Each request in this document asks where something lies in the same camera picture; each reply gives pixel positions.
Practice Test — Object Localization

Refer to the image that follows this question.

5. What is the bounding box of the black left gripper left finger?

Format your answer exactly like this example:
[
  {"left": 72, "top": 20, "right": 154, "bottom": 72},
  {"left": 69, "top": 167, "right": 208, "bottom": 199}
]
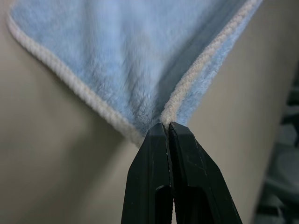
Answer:
[{"left": 125, "top": 122, "right": 175, "bottom": 224}]

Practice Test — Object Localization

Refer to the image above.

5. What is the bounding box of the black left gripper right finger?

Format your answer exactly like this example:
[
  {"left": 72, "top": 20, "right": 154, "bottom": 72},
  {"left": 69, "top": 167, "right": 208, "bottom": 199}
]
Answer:
[{"left": 166, "top": 121, "right": 244, "bottom": 224}]

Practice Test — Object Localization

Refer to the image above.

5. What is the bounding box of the light blue fluffy towel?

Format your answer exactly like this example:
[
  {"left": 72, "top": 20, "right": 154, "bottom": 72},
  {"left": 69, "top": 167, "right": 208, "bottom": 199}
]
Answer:
[{"left": 7, "top": 0, "right": 264, "bottom": 150}]

